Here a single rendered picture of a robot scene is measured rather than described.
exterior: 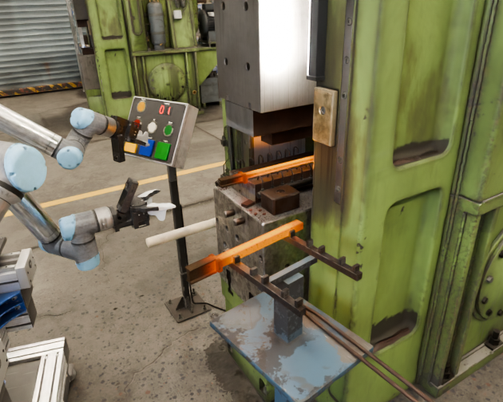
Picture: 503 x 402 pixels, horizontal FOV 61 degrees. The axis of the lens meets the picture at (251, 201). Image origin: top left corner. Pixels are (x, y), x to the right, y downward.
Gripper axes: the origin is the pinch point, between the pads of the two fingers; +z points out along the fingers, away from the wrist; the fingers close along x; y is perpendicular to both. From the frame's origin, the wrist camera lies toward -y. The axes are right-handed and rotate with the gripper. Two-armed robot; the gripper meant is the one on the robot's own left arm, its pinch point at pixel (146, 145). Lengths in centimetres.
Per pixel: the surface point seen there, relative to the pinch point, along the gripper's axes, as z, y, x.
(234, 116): -1.9, 17.2, -41.4
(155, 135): 10.4, 6.3, 7.0
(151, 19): 263, 185, 321
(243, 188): 9.8, -7.2, -45.9
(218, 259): -34, -28, -71
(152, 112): 10.4, 16.0, 12.4
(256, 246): -22, -23, -75
